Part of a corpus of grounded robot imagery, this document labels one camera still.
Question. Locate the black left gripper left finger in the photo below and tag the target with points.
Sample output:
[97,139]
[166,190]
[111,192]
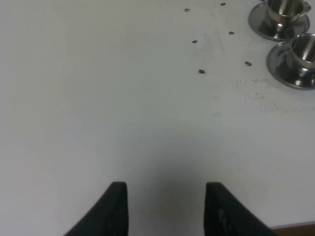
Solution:
[108,217]

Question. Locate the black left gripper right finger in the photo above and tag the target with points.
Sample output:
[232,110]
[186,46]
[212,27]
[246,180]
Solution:
[224,215]

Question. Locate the near stainless steel saucer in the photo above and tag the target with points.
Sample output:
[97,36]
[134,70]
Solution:
[290,69]

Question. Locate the stainless steel saucer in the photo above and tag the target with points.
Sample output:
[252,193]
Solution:
[257,24]
[290,69]

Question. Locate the near stainless steel teacup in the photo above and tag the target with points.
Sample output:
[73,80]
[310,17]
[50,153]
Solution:
[302,51]

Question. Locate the stainless steel teacup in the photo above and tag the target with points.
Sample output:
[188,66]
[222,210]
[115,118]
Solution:
[283,14]
[302,51]

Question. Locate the far stainless steel saucer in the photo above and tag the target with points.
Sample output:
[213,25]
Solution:
[257,24]

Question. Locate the far stainless steel teacup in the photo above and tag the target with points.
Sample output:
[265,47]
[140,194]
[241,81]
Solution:
[283,14]

